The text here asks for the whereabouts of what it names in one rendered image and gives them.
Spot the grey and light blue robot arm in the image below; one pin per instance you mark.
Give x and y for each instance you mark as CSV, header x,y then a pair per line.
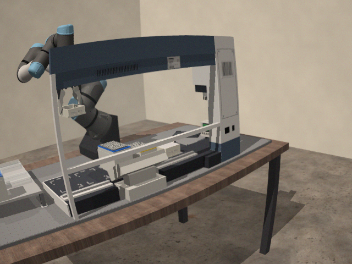
x,y
36,61

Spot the yellow tip rack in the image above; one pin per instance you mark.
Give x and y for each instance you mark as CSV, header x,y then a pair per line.
x,y
144,152

